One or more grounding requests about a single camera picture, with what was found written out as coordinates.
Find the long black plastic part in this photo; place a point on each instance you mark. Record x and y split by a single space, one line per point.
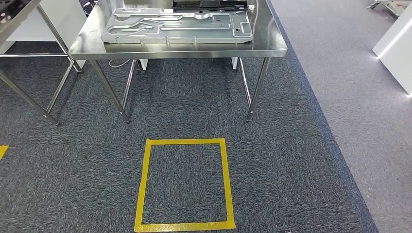
209 4

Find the stainless steel side table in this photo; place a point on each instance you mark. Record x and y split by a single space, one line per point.
16 22

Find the white illuminated podium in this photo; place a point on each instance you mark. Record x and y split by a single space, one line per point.
396 51

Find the stainless steel workbench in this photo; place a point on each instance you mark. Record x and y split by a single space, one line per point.
177 53

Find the grey wheeled stand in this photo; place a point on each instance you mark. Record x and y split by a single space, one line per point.
389 5

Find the small white plastic clip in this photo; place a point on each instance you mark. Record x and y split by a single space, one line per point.
251 6

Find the stamped grey metal panel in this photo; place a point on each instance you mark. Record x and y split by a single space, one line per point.
177 32

